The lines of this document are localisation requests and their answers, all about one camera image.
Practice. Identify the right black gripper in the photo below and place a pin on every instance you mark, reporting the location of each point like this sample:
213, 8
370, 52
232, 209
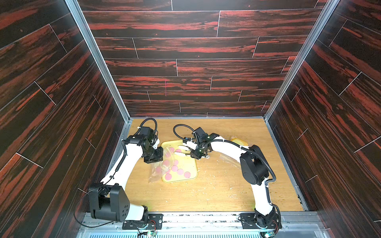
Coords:
197, 151

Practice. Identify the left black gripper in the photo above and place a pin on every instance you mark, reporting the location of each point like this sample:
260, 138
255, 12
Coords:
158, 157

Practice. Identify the clear resealable bag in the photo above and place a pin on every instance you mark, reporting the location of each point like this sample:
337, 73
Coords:
167, 155

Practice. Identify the metal tongs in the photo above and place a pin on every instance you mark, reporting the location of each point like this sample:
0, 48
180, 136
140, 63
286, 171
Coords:
183, 150

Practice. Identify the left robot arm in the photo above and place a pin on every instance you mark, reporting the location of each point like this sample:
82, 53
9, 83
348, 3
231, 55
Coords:
107, 198

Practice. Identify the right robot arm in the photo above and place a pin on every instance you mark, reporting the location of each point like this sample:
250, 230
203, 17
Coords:
254, 166

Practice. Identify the yellow plastic tray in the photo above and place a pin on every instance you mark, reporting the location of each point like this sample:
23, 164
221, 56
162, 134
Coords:
188, 164

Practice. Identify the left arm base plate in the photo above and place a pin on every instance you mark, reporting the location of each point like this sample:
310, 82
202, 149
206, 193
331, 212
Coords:
153, 221

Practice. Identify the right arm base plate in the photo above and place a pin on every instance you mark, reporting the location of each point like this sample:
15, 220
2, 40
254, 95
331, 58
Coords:
258, 221

